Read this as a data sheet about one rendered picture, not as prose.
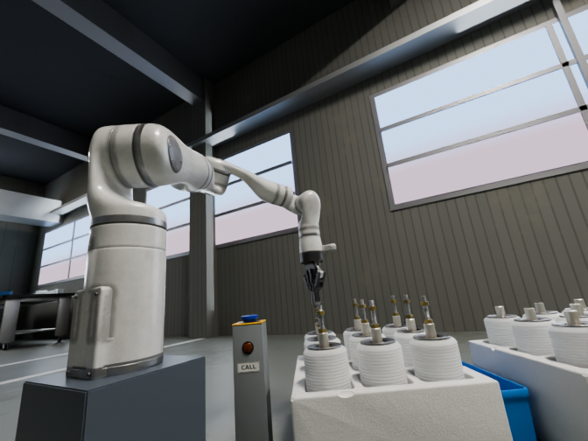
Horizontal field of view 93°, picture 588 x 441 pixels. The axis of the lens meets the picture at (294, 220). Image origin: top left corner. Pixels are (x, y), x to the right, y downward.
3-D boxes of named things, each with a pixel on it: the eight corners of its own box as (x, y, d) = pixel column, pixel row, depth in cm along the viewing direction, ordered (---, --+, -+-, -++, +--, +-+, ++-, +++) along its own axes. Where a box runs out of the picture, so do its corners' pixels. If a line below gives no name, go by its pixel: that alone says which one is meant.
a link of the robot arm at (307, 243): (338, 249, 90) (335, 231, 91) (305, 250, 86) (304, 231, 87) (325, 254, 98) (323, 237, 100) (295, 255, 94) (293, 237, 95)
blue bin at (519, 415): (549, 451, 59) (531, 388, 62) (496, 457, 59) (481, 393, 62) (467, 401, 88) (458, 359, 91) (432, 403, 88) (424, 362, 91)
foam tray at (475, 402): (528, 499, 47) (499, 381, 52) (299, 516, 48) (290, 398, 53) (430, 409, 85) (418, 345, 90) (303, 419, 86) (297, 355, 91)
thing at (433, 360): (435, 446, 53) (416, 343, 57) (418, 423, 62) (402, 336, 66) (488, 444, 52) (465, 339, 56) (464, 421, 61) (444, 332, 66)
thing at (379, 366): (398, 423, 63) (384, 337, 68) (428, 443, 54) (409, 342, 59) (360, 433, 60) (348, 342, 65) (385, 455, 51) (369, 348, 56)
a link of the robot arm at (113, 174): (82, 113, 38) (67, 235, 34) (153, 108, 39) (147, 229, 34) (122, 147, 47) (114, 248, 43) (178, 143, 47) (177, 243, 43)
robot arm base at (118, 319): (101, 381, 28) (114, 218, 33) (58, 375, 32) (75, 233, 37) (178, 359, 36) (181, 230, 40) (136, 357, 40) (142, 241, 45)
